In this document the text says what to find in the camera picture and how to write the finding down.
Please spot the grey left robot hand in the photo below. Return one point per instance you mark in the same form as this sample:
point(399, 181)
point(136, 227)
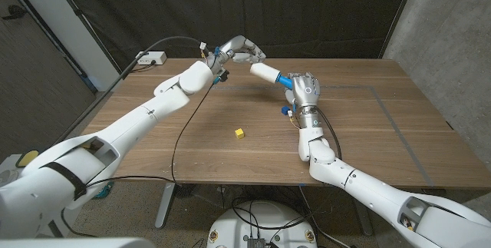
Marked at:
point(239, 42)

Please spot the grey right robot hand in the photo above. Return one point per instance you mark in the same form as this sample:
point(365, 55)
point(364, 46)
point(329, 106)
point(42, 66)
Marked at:
point(307, 90)

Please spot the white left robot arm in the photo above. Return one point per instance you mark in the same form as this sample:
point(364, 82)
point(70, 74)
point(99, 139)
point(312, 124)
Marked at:
point(134, 121)

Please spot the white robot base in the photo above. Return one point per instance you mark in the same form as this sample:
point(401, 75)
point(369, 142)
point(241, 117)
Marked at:
point(264, 221)

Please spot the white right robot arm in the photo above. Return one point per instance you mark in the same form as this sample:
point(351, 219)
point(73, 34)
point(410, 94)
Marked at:
point(364, 186)

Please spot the blue cube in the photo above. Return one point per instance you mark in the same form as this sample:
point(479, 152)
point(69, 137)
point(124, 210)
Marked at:
point(284, 110)

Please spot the yellow block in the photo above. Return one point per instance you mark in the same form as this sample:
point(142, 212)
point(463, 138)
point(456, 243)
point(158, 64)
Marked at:
point(239, 133)

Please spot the black backdrop curtain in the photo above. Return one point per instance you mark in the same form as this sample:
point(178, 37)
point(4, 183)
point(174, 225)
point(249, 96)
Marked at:
point(326, 10)

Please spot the white power strip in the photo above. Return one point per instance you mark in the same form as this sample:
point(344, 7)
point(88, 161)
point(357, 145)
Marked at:
point(153, 57)

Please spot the black backdrop stand pole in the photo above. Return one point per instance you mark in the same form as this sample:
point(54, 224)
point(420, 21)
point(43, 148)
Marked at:
point(400, 10)
point(92, 33)

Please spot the grey table leg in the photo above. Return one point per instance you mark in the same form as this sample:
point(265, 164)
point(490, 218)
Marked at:
point(366, 221)
point(165, 206)

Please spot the black box on base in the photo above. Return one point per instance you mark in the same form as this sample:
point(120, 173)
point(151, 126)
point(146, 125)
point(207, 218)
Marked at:
point(256, 242)

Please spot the teal plastic tray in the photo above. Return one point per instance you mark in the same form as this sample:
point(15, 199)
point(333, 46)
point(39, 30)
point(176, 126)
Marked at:
point(104, 191)

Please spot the yellow foot pedal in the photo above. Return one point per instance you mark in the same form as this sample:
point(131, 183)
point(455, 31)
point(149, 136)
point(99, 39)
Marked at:
point(27, 159)

